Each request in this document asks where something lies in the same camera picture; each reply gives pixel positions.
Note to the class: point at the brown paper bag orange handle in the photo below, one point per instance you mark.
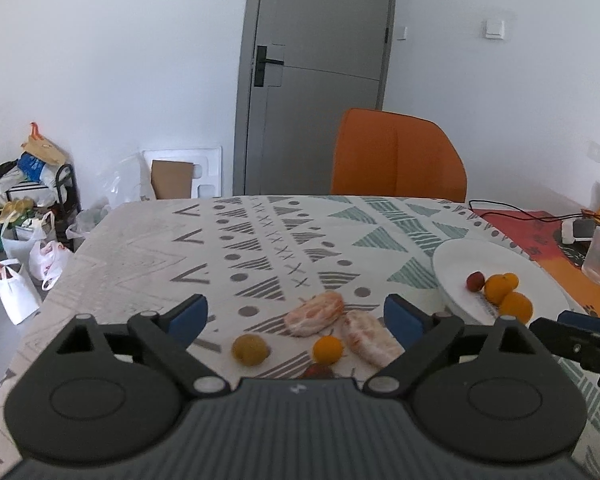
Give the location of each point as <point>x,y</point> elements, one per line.
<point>43,149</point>

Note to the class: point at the white tote bag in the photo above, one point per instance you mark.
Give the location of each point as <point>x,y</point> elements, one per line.
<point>18,295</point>

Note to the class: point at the yellow loquat fruit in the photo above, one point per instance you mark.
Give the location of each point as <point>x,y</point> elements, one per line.
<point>250,350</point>

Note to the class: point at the white round plate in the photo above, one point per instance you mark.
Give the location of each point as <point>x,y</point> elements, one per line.
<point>454,260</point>

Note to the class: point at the white foam board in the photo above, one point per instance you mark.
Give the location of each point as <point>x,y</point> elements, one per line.
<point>207,171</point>

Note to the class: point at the grey door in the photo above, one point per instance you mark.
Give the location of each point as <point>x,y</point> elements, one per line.
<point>336,55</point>

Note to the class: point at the white wall switch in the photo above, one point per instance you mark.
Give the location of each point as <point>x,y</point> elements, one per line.
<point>494,29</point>

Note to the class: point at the small red fruit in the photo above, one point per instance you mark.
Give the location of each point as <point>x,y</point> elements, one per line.
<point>475,281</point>
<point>318,371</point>

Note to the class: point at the small orange kumquat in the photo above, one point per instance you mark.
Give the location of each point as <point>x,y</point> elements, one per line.
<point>512,280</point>

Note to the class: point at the black door handle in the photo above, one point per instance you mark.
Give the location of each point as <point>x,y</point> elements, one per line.
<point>262,60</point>

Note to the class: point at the clear plastic bag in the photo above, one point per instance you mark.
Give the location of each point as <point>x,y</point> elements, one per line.
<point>128,181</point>

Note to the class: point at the peeled pomelo segment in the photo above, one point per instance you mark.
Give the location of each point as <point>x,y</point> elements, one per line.
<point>314,315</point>
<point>368,339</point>

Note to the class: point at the white plastic bag red print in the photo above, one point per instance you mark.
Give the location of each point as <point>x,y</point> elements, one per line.
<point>47,261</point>

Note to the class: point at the blue white bag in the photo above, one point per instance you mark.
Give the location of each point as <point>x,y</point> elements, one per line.
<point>35,170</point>

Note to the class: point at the small orange on table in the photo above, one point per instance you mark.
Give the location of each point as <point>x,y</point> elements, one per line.
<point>327,350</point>

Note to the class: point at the large orange front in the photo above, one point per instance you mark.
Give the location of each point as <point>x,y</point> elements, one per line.
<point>517,305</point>

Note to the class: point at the white charger adapter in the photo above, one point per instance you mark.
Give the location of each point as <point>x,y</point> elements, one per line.
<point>577,230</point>

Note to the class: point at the brown cardboard box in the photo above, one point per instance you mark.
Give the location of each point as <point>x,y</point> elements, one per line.
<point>172,180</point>

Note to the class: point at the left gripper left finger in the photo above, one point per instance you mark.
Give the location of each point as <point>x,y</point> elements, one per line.
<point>164,339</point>

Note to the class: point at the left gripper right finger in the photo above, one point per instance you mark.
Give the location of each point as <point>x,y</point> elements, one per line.
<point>429,342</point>

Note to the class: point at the patterned white tablecloth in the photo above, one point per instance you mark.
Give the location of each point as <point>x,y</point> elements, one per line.
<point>254,259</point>

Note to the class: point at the orange chair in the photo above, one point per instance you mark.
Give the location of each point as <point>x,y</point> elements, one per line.
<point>387,154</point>

